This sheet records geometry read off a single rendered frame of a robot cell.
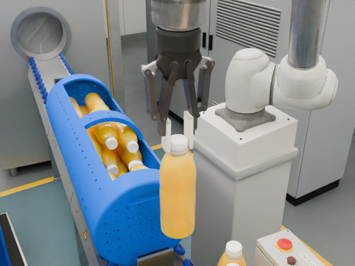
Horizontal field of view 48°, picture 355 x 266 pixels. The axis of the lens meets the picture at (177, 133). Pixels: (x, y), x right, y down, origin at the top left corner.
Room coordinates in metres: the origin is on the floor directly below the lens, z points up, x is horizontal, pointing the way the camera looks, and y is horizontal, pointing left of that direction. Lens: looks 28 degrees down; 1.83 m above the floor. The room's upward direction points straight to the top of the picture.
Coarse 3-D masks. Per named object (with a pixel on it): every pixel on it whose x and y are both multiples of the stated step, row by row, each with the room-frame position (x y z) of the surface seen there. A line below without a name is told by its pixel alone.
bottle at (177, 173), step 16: (176, 160) 0.65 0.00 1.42; (192, 160) 0.66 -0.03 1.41; (160, 176) 0.65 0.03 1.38; (176, 176) 0.63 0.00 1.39; (192, 176) 0.65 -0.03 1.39; (160, 192) 0.66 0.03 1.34; (176, 192) 0.63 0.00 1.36; (192, 192) 0.65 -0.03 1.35; (160, 208) 0.66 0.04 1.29; (176, 208) 0.63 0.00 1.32; (192, 208) 0.65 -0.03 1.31; (176, 224) 0.63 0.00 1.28; (192, 224) 0.65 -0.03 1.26
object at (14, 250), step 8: (0, 216) 1.99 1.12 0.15; (8, 216) 2.00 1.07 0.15; (0, 224) 1.92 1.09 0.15; (8, 224) 1.92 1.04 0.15; (8, 232) 1.85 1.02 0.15; (8, 240) 1.78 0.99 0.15; (16, 240) 1.78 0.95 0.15; (8, 248) 1.72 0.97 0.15; (16, 248) 1.72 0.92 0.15; (16, 256) 1.65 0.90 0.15; (24, 256) 1.66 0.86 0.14; (16, 264) 1.59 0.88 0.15; (24, 264) 1.59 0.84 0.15
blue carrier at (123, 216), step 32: (64, 96) 1.45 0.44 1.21; (64, 128) 1.25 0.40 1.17; (64, 160) 1.16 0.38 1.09; (96, 160) 0.98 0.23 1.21; (96, 192) 0.86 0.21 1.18; (128, 192) 0.82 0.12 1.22; (96, 224) 0.79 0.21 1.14; (128, 224) 0.82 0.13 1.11; (160, 224) 0.85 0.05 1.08; (128, 256) 0.81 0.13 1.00
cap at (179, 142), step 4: (172, 136) 0.68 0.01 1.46; (176, 136) 0.68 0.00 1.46; (180, 136) 0.68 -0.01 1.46; (184, 136) 0.68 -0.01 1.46; (172, 140) 0.66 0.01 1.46; (176, 140) 0.66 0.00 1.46; (180, 140) 0.66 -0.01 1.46; (184, 140) 0.66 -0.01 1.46; (172, 144) 0.65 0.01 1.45; (176, 144) 0.65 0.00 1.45; (180, 144) 0.65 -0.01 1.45; (184, 144) 0.65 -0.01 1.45; (172, 148) 0.65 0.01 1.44; (176, 148) 0.65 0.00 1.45; (180, 148) 0.65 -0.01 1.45; (184, 148) 0.66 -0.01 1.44
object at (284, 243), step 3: (279, 240) 0.76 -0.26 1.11; (282, 240) 0.76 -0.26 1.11; (285, 240) 0.76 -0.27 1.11; (288, 240) 0.76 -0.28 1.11; (279, 243) 0.75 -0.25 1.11; (282, 243) 0.75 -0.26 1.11; (285, 243) 0.75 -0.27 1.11; (288, 243) 0.75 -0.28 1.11; (291, 243) 0.75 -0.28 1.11; (279, 246) 0.74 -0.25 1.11; (282, 246) 0.74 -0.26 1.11; (285, 246) 0.74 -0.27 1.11; (288, 246) 0.74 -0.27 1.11; (291, 246) 0.74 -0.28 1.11
